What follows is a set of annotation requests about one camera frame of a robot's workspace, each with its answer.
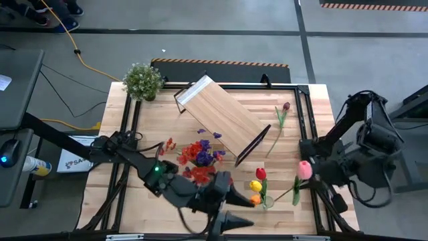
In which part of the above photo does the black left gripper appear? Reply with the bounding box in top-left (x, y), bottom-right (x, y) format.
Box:
top-left (197, 170), bottom-right (256, 241)

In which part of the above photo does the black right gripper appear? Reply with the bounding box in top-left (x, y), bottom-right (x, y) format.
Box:
top-left (309, 167), bottom-right (349, 215)

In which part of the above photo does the orange artificial tulip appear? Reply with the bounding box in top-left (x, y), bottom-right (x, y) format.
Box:
top-left (249, 194), bottom-right (268, 208)

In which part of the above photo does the yellow artificial tulip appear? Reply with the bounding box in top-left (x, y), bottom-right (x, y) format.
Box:
top-left (249, 179), bottom-right (268, 205)

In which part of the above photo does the clear glass vase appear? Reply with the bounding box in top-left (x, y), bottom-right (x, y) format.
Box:
top-left (260, 195), bottom-right (275, 211)

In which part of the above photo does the pink artificial tulip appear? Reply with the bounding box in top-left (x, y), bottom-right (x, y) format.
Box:
top-left (274, 160), bottom-right (314, 207)

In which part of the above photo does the red artificial tulip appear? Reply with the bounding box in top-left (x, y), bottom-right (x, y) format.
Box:
top-left (255, 167), bottom-right (268, 202)

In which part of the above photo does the large red flower bunch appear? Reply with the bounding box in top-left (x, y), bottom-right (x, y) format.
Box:
top-left (158, 136), bottom-right (225, 165)

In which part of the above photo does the dark maroon artificial tulip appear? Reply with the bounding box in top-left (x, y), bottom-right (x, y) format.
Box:
top-left (265, 101), bottom-right (291, 158)

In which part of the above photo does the dark grey metal cart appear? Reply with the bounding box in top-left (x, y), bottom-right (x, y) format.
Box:
top-left (389, 85), bottom-right (428, 195)

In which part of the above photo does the black mat with hazard stripe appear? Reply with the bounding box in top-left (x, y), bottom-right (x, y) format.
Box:
top-left (319, 0), bottom-right (428, 13)
top-left (150, 58), bottom-right (292, 84)

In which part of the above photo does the potted green plant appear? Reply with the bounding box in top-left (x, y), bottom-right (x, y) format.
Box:
top-left (122, 62), bottom-right (165, 102)

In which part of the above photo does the white printed box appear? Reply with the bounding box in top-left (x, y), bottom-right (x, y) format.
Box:
top-left (56, 135), bottom-right (98, 174)

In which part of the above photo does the white and yellow bottle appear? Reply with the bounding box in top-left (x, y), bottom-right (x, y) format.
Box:
top-left (22, 155), bottom-right (53, 177)

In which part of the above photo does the black computer mouse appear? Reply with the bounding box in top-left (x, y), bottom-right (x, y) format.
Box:
top-left (0, 139), bottom-right (21, 168)

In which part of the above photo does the grey office desk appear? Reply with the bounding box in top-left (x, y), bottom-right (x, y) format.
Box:
top-left (0, 49), bottom-right (46, 209)

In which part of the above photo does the person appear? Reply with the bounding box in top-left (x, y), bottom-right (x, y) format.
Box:
top-left (49, 0), bottom-right (85, 34)
top-left (0, 0), bottom-right (51, 27)

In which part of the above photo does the white paper sheet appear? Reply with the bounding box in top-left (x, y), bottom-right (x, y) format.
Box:
top-left (0, 74), bottom-right (13, 92)

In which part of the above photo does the wooden shelf black metal frame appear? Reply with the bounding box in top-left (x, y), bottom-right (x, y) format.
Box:
top-left (173, 74), bottom-right (272, 167)

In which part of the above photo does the thin black floor cable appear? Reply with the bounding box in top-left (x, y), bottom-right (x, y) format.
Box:
top-left (39, 63), bottom-right (108, 118)

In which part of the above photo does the yellow extension cable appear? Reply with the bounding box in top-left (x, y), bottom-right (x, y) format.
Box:
top-left (39, 0), bottom-right (122, 131)

